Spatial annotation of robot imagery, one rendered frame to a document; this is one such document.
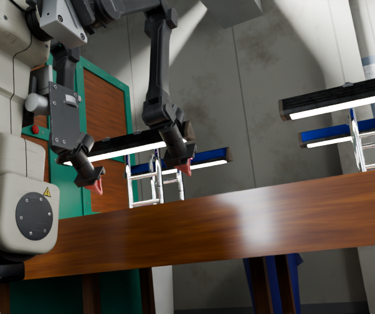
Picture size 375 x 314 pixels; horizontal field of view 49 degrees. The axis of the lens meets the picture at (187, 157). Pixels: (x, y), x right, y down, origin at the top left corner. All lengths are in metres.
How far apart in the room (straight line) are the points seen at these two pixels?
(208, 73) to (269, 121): 0.82
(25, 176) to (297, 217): 0.69
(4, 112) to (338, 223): 0.85
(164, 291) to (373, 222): 2.67
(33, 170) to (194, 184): 3.15
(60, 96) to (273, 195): 0.62
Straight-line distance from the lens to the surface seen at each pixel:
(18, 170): 0.94
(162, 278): 3.61
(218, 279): 3.95
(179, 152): 1.28
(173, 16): 1.44
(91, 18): 1.01
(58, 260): 1.47
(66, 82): 1.57
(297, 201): 1.16
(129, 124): 2.89
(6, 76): 1.04
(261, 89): 3.98
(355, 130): 1.66
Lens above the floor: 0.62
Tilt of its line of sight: 12 degrees up
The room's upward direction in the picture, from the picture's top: 6 degrees counter-clockwise
